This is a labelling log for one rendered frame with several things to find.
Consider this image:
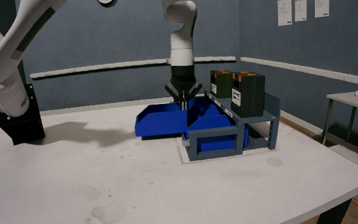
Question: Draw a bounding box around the dark green tool case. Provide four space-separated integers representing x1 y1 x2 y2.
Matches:
210 70 232 99

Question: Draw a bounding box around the black tool case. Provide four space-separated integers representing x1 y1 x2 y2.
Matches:
231 72 265 118

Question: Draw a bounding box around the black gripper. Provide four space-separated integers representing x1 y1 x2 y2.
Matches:
164 65 202 111

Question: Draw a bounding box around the grey metal shelf rack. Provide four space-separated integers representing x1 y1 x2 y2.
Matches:
180 90 282 162

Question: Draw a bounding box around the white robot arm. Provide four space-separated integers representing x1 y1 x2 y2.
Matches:
0 0 198 117

